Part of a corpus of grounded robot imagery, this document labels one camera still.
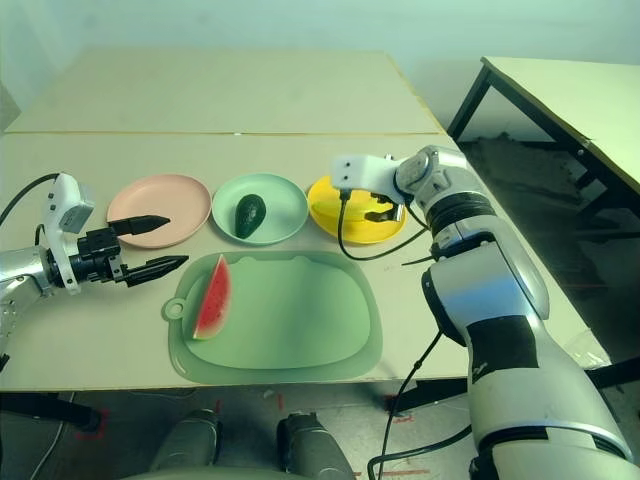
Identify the grey right robot leg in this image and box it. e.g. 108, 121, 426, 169
276, 412, 354, 480

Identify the mint green round plate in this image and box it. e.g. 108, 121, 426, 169
211, 172, 309, 246

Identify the yellow round plate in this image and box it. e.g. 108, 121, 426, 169
307, 174, 409, 245

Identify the side table with black legs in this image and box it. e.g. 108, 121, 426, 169
446, 55, 640, 241

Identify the grey robot leg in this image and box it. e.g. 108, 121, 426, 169
276, 412, 354, 480
149, 408, 224, 474

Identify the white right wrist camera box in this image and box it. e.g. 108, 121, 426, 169
332, 154, 401, 195

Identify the black table frame bar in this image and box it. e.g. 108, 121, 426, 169
0, 391, 101, 434
384, 357, 640, 416

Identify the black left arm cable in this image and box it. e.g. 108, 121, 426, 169
0, 173, 62, 225

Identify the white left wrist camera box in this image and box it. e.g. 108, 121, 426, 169
42, 173, 96, 237

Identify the clear plastic bag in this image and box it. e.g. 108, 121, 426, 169
569, 329, 615, 372

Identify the grey left robot leg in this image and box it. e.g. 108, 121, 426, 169
149, 408, 224, 474

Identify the watermelon slice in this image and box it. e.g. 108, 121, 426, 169
192, 253, 232, 341

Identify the dark green avocado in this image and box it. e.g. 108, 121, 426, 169
234, 194, 267, 238

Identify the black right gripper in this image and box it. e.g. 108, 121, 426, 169
364, 193, 406, 225

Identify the grey robot torso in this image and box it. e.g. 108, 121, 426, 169
119, 462, 281, 480

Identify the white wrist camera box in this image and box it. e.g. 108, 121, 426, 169
332, 154, 401, 195
42, 173, 96, 237

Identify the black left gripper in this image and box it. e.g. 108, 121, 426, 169
69, 214, 190, 289

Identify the pink round plate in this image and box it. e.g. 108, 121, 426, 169
106, 173, 212, 250

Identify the green silicone cutting mat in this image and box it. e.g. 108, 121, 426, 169
160, 251, 384, 385

